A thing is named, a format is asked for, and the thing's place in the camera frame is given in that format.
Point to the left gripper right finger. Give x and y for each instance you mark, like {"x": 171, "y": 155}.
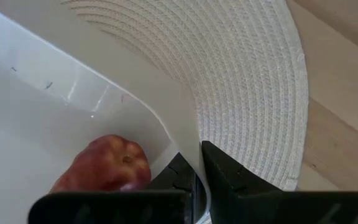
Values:
{"x": 259, "y": 208}

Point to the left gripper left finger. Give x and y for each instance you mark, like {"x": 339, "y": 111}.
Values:
{"x": 120, "y": 208}

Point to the round white woven placemat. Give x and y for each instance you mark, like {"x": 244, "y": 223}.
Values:
{"x": 244, "y": 77}

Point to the white plastic container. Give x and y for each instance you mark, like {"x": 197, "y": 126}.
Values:
{"x": 26, "y": 124}

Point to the red apple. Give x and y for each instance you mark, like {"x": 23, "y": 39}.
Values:
{"x": 107, "y": 165}

